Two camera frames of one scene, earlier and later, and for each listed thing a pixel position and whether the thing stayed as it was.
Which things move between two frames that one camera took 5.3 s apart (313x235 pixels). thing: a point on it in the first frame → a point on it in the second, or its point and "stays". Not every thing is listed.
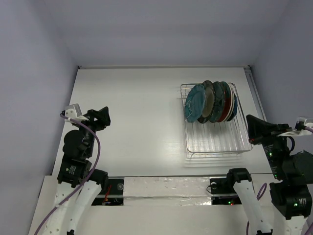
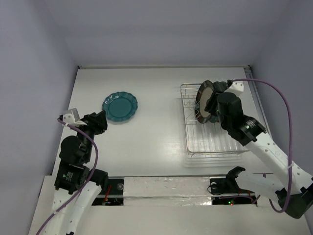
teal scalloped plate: [194, 102] → [120, 106]
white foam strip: [167, 191] stays
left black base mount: [114, 195] stays
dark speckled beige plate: [210, 102] stays
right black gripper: [273, 132] → [212, 103]
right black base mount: [222, 193] stays
